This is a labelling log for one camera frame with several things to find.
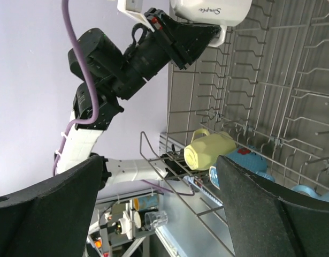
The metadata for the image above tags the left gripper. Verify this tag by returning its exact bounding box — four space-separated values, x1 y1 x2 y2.
144 7 220 70

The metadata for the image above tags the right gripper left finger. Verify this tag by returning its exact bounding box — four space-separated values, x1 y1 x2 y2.
0 156 103 256

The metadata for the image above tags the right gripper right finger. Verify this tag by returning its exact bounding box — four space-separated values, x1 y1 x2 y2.
216 156 329 256

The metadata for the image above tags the white mug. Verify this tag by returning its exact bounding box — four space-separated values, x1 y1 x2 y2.
170 0 252 48

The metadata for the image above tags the blue floral mug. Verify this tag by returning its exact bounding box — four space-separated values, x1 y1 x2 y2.
209 146 269 190

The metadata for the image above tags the plain blue mug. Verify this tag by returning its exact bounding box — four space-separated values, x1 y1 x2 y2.
256 172 329 204

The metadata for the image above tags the yellow mug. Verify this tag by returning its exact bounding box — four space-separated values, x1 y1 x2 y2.
183 128 236 171

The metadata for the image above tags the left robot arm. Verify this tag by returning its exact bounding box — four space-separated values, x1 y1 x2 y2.
53 8 221 174

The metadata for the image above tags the patterned background mug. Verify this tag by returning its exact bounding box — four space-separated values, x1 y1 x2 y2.
133 194 159 211

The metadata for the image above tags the clear plastic cup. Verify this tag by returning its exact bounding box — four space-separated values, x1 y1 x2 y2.
144 210 168 231

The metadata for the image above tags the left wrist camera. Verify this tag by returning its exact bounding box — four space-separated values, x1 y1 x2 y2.
117 0 154 31

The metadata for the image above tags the aluminium frame rail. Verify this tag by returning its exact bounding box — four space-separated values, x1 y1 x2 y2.
96 130 235 256

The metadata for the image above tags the grey wire dish rack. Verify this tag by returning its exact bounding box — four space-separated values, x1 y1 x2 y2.
139 0 329 257

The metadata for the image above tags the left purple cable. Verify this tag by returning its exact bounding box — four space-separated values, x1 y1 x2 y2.
51 0 196 196

